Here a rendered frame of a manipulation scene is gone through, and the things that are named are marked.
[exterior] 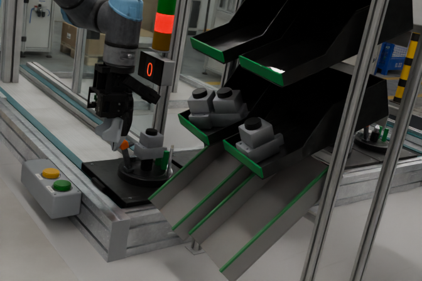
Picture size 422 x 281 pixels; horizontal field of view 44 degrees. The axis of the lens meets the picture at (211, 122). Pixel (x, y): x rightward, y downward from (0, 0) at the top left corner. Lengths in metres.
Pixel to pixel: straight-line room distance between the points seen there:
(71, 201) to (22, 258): 0.17
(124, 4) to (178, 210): 0.45
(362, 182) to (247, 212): 0.78
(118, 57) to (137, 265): 0.46
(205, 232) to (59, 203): 0.38
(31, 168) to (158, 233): 0.36
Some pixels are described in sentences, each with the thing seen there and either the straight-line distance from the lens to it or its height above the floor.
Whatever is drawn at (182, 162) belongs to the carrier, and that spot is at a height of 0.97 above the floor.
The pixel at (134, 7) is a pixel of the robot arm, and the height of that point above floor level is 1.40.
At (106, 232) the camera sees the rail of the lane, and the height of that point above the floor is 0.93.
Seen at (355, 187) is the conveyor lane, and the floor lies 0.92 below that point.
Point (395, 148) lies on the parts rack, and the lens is 1.06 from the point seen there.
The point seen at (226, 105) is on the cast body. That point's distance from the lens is 1.00.
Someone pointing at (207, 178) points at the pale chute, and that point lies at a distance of 1.13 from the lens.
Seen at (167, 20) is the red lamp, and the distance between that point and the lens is 1.45.
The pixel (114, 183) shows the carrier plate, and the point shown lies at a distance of 1.30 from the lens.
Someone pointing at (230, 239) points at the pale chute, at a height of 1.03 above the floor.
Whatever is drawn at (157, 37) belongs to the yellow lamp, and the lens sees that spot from 1.46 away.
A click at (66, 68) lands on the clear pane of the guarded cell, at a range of 2.65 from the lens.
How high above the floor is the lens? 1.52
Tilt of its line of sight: 17 degrees down
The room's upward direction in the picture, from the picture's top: 10 degrees clockwise
